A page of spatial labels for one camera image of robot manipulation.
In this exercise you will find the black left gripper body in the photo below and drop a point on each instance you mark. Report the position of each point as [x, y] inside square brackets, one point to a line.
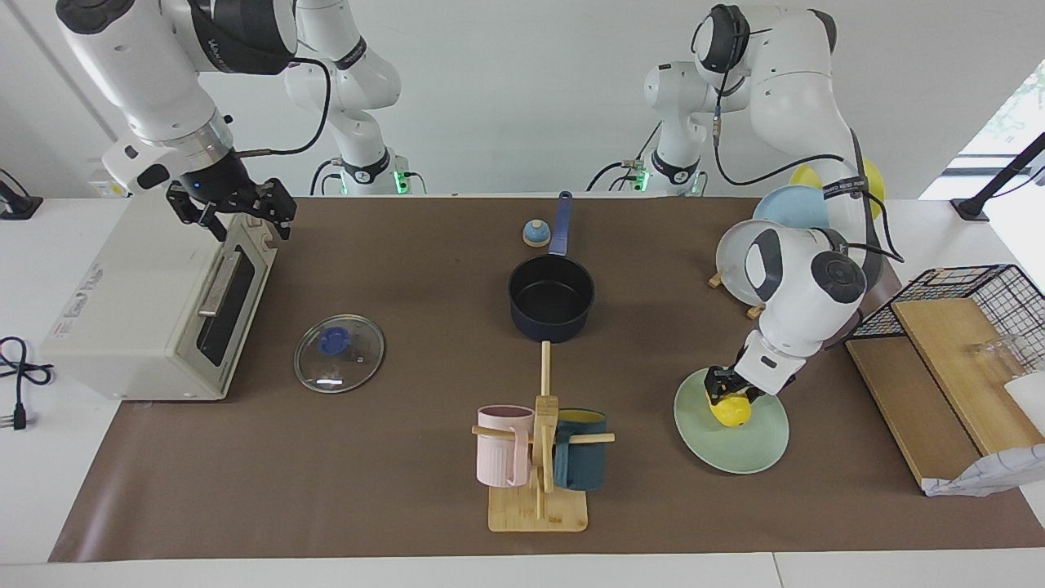
[727, 380]

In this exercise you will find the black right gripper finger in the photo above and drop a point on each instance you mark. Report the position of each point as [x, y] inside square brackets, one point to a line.
[283, 227]
[219, 225]

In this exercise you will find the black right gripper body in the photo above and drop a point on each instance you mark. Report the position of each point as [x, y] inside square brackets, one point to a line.
[219, 181]

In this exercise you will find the yellow lemon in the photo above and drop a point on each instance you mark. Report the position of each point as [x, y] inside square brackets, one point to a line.
[731, 412]

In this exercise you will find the glass lid with blue knob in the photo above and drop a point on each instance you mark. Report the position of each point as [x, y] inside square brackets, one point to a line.
[339, 355]

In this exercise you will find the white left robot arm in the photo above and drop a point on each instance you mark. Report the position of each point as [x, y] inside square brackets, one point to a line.
[808, 302]

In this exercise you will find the mint green plate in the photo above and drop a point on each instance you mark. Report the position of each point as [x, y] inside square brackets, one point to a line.
[735, 449]

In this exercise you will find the wooden plate rack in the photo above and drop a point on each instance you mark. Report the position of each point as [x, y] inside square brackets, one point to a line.
[715, 280]

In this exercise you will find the pale grey plate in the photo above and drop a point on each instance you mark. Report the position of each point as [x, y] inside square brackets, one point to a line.
[732, 261]

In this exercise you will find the light blue plate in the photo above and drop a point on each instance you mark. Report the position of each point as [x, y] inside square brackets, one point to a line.
[796, 208]

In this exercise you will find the yellow plate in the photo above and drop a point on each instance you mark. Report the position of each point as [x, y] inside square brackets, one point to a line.
[875, 192]

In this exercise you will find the cream toaster oven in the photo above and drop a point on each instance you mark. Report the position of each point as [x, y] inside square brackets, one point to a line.
[131, 310]

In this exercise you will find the dark teal mug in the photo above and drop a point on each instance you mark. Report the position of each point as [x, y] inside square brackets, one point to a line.
[581, 467]

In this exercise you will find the darker wooden board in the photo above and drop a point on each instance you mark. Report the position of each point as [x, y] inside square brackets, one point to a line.
[914, 408]

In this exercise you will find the dark blue saucepan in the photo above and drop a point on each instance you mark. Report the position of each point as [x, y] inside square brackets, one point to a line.
[551, 298]

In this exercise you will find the large light wooden board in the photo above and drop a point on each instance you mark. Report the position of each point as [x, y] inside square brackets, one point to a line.
[955, 367]

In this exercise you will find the wooden mug stand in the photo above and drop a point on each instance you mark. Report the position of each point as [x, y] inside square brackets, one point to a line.
[539, 510]

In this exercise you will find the pink ribbed mug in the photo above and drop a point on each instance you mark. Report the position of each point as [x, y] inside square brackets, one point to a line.
[500, 457]

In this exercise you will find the small blue knob lid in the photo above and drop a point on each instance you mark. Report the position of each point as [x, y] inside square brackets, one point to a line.
[535, 235]

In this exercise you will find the clear glass cup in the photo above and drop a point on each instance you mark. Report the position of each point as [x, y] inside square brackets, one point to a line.
[1000, 355]

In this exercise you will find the brown table mat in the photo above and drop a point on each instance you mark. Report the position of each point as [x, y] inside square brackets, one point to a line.
[392, 457]

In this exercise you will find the white cup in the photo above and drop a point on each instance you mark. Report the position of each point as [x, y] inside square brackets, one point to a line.
[1030, 400]

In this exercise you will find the black clamp stand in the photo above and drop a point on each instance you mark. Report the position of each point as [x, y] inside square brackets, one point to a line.
[1000, 181]

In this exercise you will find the white wall socket box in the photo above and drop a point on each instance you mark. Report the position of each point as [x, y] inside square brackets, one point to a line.
[100, 188]

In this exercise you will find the black desk mount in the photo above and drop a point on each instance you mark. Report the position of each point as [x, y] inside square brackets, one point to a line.
[16, 204]

